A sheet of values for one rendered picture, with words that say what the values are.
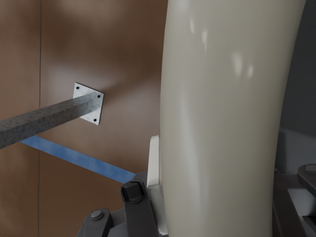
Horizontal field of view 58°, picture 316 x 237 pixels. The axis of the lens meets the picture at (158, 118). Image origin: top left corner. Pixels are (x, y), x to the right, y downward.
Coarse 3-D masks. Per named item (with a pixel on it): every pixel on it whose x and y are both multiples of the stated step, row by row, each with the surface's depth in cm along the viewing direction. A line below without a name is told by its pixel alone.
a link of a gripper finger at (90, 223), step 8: (104, 208) 14; (88, 216) 13; (96, 216) 13; (104, 216) 13; (88, 224) 13; (96, 224) 12; (104, 224) 12; (80, 232) 12; (88, 232) 12; (96, 232) 12; (104, 232) 12
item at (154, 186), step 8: (152, 136) 20; (152, 144) 19; (152, 152) 18; (152, 160) 17; (160, 160) 17; (152, 168) 16; (160, 168) 16; (152, 176) 15; (160, 176) 15; (152, 184) 14; (160, 184) 14; (152, 192) 14; (160, 192) 14; (152, 200) 14; (160, 200) 14; (160, 208) 14; (160, 216) 14; (160, 224) 14; (160, 232) 15
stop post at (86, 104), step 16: (80, 96) 164; (96, 96) 162; (32, 112) 132; (48, 112) 136; (64, 112) 143; (80, 112) 157; (96, 112) 165; (0, 128) 113; (16, 128) 118; (32, 128) 126; (48, 128) 136; (0, 144) 113
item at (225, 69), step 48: (192, 0) 6; (240, 0) 5; (288, 0) 5; (192, 48) 6; (240, 48) 5; (288, 48) 6; (192, 96) 6; (240, 96) 6; (192, 144) 6; (240, 144) 6; (192, 192) 7; (240, 192) 6
